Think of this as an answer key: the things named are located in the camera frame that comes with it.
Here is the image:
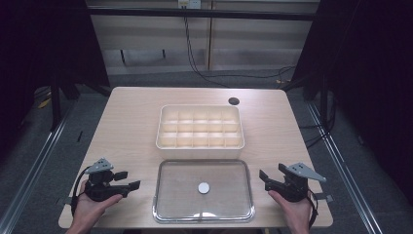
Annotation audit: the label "person's right hand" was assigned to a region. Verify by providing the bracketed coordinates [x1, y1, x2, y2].
[267, 190, 313, 230]

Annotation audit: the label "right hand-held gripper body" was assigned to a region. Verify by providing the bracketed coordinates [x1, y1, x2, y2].
[280, 162, 327, 203]

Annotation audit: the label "metal floor rail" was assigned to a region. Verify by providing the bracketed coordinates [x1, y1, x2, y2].
[0, 100, 77, 234]
[306, 100, 389, 234]

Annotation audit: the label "clear plastic box lid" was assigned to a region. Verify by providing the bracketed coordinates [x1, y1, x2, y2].
[152, 158, 256, 224]

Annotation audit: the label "black horizontal bar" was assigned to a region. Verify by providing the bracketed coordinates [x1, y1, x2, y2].
[87, 7, 317, 22]

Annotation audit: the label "white wall power outlet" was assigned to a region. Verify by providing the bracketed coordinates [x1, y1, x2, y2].
[177, 0, 203, 10]

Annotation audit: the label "person's left hand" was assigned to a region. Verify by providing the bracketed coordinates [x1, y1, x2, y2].
[73, 179, 124, 227]

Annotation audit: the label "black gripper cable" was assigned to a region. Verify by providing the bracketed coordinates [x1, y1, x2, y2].
[70, 166, 92, 216]
[306, 189, 319, 229]

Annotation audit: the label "black curtain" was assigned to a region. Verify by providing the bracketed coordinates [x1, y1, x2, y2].
[285, 0, 413, 209]
[0, 0, 111, 160]

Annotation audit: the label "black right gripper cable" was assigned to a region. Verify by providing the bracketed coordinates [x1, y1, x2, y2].
[306, 189, 319, 229]

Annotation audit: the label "black wall cable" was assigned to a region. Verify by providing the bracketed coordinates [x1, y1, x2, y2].
[182, 6, 297, 90]

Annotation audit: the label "white compartment storage box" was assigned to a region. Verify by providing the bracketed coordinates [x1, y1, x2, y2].
[155, 103, 245, 161]

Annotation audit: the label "black floor cables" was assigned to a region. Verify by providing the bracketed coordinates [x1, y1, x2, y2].
[297, 91, 338, 150]

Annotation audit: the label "black metal stand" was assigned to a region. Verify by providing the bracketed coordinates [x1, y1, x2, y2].
[49, 76, 63, 132]

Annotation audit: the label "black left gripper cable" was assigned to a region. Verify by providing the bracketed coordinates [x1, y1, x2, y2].
[70, 166, 92, 216]

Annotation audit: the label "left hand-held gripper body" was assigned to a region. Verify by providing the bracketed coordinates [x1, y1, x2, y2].
[85, 158, 115, 203]

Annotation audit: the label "white round disc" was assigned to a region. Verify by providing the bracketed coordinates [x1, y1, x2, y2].
[197, 181, 211, 195]

